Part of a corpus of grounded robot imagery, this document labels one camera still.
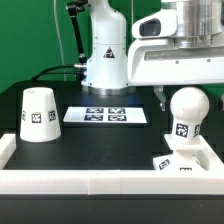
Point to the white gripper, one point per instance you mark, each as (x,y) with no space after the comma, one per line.
(155,62)

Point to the white lamp bulb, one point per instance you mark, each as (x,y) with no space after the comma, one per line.
(189,106)

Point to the white lamp base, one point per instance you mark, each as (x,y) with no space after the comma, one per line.
(183,155)

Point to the white lamp shade cone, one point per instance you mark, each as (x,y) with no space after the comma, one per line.
(39,117)

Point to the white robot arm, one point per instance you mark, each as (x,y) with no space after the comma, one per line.
(181,44)

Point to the white U-shaped fence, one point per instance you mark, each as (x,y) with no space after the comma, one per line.
(71,182)

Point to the white marker sheet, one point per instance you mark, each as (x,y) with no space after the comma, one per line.
(115,115)

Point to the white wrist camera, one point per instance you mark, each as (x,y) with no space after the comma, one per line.
(157,25)

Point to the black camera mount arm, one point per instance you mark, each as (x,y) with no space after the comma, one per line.
(74,8)

